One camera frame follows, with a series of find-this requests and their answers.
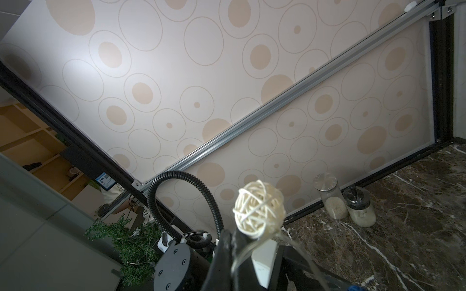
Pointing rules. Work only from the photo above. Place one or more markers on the small green christmas tree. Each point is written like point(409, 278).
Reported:
point(137, 249)

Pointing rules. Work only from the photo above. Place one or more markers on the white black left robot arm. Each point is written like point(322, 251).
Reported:
point(182, 269)

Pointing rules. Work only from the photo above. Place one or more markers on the string lights with rattan balls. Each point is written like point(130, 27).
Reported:
point(259, 214)

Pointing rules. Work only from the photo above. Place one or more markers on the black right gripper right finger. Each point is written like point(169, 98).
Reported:
point(244, 265)

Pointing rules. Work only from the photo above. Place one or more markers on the aluminium rail left wall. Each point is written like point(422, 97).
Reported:
point(280, 91)

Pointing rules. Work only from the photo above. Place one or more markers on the glass jar of rice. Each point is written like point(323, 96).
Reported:
point(328, 188)

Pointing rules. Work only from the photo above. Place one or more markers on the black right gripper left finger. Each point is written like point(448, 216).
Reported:
point(219, 275)

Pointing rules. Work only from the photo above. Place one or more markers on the wooden shelf outside enclosure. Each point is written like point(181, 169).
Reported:
point(35, 146)

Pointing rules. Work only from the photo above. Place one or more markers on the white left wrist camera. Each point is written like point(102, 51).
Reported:
point(263, 259)

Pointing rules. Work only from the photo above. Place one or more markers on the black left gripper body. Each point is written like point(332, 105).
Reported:
point(291, 267)

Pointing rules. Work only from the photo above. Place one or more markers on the glass jar with black lid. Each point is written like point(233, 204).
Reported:
point(359, 205)

